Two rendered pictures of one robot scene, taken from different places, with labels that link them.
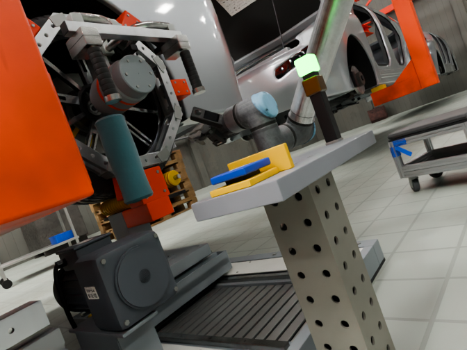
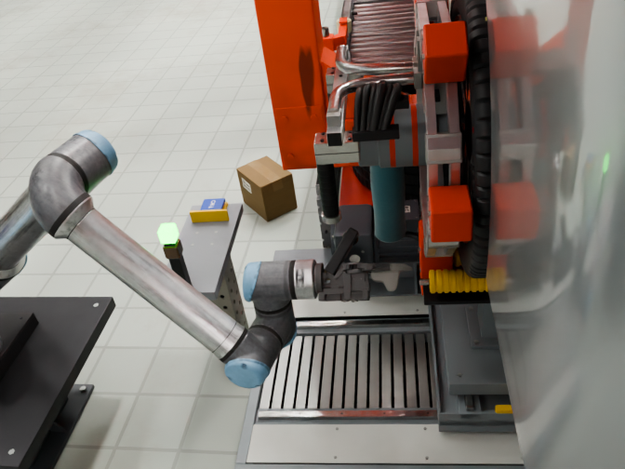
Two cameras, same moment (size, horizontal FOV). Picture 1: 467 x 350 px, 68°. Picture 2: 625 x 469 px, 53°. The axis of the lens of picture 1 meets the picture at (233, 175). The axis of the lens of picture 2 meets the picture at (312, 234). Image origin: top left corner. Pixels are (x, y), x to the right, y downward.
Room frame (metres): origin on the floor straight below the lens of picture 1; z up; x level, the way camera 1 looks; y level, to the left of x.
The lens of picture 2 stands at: (2.16, -0.60, 1.55)
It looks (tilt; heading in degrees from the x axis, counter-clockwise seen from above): 36 degrees down; 150
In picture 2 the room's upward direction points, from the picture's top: 9 degrees counter-clockwise
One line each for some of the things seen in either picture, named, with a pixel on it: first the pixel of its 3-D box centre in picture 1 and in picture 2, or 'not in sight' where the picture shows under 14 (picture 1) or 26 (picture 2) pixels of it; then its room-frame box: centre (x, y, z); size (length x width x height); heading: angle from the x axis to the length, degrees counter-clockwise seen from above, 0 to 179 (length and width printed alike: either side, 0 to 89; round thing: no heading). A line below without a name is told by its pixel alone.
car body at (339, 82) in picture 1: (326, 59); not in sight; (5.51, -2.00, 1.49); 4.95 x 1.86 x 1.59; 140
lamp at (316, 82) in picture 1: (314, 85); (173, 248); (0.82, -0.25, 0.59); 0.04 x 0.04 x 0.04; 50
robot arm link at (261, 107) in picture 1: (256, 110); (271, 281); (1.14, -0.14, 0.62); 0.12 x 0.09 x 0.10; 50
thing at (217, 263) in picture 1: (156, 291); (495, 350); (1.32, 0.43, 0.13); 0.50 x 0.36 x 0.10; 140
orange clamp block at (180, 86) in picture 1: (175, 90); (449, 213); (1.46, 0.10, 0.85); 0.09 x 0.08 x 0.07; 140
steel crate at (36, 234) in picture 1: (54, 231); not in sight; (7.83, 4.20, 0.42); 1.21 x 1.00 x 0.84; 48
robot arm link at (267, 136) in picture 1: (272, 141); (273, 321); (1.14, -0.16, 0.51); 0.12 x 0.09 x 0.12; 126
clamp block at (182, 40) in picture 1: (175, 47); (338, 146); (1.21, 0.03, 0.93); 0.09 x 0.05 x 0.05; 50
